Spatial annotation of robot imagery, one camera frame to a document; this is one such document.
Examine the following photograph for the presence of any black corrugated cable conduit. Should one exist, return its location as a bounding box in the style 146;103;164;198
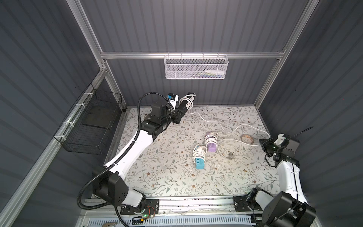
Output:
76;92;171;210

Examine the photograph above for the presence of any black wire basket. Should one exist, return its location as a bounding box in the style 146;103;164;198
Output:
54;86;123;155

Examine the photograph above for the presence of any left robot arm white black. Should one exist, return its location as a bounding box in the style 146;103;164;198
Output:
92;101;192;210

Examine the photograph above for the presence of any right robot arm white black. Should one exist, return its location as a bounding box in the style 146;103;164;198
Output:
247;134;316;227

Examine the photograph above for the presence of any floral tape roll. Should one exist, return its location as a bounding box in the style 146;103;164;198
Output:
241;134;254;145

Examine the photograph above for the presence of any white wire mesh basket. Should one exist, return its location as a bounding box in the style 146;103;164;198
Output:
164;54;229;80

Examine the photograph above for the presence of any purple power strip white cord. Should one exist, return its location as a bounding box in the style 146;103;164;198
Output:
204;132;219;153

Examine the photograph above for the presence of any teal power strip white cord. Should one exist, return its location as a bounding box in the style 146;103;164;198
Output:
192;144;208;170

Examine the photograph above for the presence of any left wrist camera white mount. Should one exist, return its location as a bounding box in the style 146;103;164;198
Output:
167;93;179;109

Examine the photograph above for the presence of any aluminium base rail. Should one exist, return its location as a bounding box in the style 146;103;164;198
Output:
80;195;253;218

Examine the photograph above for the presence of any black power strip white cord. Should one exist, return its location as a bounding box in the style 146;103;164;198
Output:
178;92;271;159

